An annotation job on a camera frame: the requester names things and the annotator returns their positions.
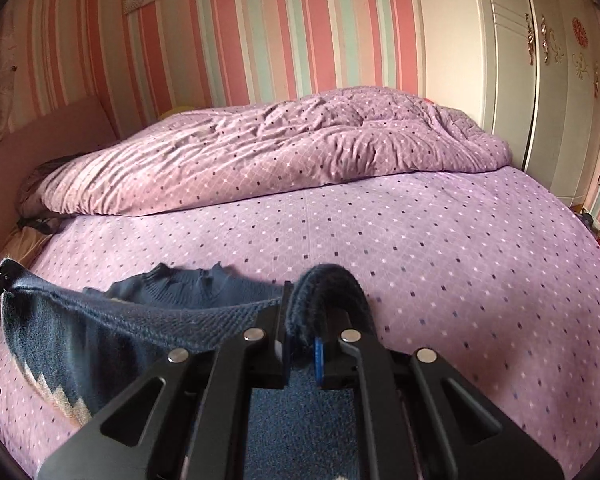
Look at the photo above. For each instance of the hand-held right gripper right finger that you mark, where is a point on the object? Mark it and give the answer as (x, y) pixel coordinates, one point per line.
(319, 360)

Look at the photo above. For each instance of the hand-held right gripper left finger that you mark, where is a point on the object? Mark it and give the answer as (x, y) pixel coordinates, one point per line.
(275, 360)

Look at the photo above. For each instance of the navy diamond pattern sweater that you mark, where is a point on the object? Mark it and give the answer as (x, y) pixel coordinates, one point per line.
(130, 330)

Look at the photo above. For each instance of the tan pillow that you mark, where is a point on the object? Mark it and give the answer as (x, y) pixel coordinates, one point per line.
(15, 249)

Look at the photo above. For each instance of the dark brown cloth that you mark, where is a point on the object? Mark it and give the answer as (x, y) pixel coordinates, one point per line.
(36, 182)

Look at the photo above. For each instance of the purple dotted bed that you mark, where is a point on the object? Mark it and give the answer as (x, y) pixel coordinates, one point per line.
(430, 260)

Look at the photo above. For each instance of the pink padded headboard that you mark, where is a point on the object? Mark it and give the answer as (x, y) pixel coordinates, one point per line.
(55, 135)

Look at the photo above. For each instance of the purple dotted duvet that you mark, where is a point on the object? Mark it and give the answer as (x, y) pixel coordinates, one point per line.
(280, 150)

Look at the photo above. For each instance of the patterned curtain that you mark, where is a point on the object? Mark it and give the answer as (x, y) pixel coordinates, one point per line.
(5, 75)

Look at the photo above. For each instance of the yellow object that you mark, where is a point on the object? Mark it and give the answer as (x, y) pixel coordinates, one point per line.
(172, 110)

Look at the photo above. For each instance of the white ornate wardrobe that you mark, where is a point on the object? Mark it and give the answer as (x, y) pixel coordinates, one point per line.
(505, 60)

